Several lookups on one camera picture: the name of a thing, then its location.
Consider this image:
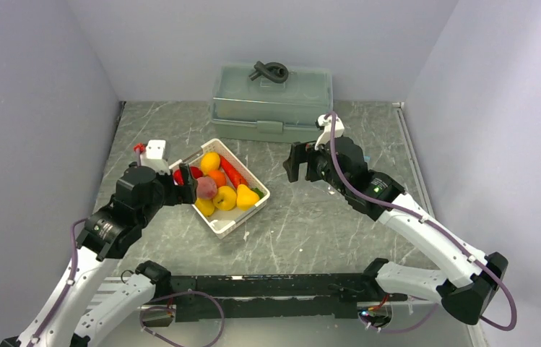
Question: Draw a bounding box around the red bell pepper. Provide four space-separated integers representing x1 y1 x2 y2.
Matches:
173 166 204 186

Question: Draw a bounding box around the yellow lemon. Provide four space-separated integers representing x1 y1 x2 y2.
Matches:
199 152 221 175

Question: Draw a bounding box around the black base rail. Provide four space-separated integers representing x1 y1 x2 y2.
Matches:
152 273 407 322

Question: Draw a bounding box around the green plastic storage box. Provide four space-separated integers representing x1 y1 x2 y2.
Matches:
210 64 334 143

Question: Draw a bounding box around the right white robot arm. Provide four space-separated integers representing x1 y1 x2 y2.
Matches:
283 137 508 325

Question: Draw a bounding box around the black knotted hose piece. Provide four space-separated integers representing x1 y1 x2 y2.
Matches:
248 61 290 85

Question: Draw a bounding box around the pink peach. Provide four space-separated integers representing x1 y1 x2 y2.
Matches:
196 176 217 200

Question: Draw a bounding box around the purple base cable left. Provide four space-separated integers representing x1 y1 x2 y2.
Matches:
138 291 226 347

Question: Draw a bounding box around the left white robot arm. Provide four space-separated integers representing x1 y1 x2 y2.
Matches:
0 163 197 346

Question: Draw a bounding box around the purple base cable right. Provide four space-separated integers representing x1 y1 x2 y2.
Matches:
359 296 441 335

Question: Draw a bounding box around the small yellow fruit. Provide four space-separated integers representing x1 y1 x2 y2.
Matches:
194 198 215 217

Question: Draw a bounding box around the orange tangerine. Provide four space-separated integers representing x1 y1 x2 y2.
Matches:
207 170 228 188

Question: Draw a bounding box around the red orange carrot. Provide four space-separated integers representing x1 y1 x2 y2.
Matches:
220 155 248 189

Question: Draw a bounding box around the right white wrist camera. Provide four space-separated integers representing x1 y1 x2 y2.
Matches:
314 113 345 150

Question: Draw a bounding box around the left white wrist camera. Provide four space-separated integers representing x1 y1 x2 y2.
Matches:
134 140 169 174

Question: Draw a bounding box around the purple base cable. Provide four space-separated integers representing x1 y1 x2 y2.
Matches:
359 296 441 335
138 291 226 347

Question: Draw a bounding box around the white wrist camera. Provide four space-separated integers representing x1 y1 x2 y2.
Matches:
134 140 169 174
314 113 345 150

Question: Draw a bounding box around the yellow apple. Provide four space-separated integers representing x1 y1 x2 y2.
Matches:
212 186 237 211

